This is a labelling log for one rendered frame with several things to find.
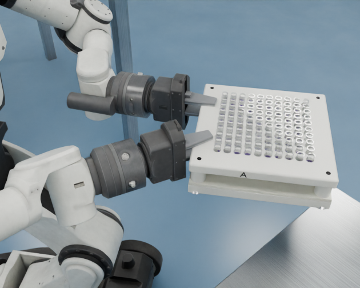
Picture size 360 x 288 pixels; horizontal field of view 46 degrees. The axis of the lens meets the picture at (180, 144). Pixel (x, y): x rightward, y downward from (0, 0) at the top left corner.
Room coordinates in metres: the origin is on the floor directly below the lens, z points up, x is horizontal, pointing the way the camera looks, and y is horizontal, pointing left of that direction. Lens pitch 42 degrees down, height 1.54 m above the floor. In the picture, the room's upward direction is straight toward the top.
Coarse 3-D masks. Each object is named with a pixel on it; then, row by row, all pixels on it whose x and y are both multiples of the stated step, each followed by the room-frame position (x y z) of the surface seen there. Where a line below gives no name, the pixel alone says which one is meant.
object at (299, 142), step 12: (240, 108) 0.66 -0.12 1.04; (252, 108) 0.66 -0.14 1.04; (276, 108) 0.66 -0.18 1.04; (288, 108) 0.66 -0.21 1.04; (228, 120) 0.62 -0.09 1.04; (240, 120) 0.62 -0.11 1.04; (252, 120) 0.62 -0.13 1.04; (276, 120) 0.63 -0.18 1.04; (288, 120) 0.62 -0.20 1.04; (300, 120) 0.63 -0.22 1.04; (228, 132) 0.59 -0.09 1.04; (240, 132) 0.58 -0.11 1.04; (252, 132) 0.59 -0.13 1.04; (276, 132) 0.59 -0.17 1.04; (288, 132) 0.59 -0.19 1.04; (300, 132) 0.58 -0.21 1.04; (240, 144) 0.56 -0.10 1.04; (276, 144) 0.55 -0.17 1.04; (288, 144) 0.55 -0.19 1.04; (300, 144) 0.56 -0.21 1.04
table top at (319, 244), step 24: (336, 192) 0.62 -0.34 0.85; (312, 216) 0.55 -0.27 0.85; (336, 216) 0.55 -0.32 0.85; (288, 240) 0.50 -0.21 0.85; (312, 240) 0.50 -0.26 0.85; (336, 240) 0.50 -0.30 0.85; (264, 264) 0.44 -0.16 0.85; (288, 264) 0.44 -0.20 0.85; (312, 264) 0.44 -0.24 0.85; (336, 264) 0.44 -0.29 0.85
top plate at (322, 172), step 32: (256, 96) 0.71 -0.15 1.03; (288, 96) 0.71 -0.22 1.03; (320, 96) 0.71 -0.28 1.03; (224, 128) 0.61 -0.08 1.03; (320, 128) 0.61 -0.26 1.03; (192, 160) 0.52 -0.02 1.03; (224, 160) 0.52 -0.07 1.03; (256, 160) 0.52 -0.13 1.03; (288, 160) 0.52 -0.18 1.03; (320, 160) 0.52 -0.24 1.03
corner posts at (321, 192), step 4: (192, 172) 0.52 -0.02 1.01; (192, 176) 0.52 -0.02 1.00; (196, 176) 0.51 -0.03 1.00; (200, 176) 0.51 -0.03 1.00; (204, 176) 0.52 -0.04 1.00; (192, 180) 0.52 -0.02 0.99; (196, 180) 0.51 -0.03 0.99; (200, 180) 0.51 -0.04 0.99; (204, 180) 0.52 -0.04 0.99; (316, 188) 0.49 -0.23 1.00; (320, 188) 0.48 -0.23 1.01; (324, 188) 0.48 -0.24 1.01; (328, 188) 0.48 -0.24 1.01; (332, 188) 0.49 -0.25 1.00; (316, 192) 0.49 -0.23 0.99; (320, 192) 0.48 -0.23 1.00; (324, 192) 0.48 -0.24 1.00; (328, 192) 0.48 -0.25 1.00; (320, 196) 0.48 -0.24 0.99; (324, 196) 0.48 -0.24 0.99; (328, 196) 0.48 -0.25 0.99
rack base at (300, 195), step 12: (216, 180) 0.52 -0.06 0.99; (228, 180) 0.52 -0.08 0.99; (240, 180) 0.52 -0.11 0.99; (252, 180) 0.52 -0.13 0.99; (204, 192) 0.51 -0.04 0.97; (216, 192) 0.51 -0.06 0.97; (228, 192) 0.50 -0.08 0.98; (240, 192) 0.50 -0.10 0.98; (252, 192) 0.50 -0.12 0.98; (264, 192) 0.49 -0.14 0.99; (276, 192) 0.49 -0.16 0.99; (288, 192) 0.49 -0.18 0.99; (300, 192) 0.49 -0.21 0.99; (312, 192) 0.49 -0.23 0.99; (300, 204) 0.48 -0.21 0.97; (312, 204) 0.48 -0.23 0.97; (324, 204) 0.48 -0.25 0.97
